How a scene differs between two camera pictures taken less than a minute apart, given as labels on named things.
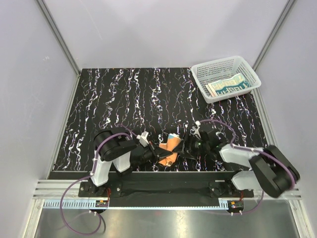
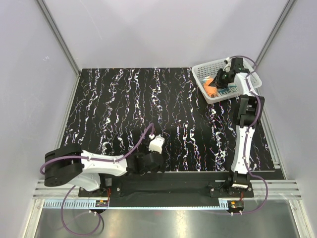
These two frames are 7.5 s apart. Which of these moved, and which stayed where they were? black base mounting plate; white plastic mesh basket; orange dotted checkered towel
Moved: orange dotted checkered towel
Stayed: black base mounting plate; white plastic mesh basket
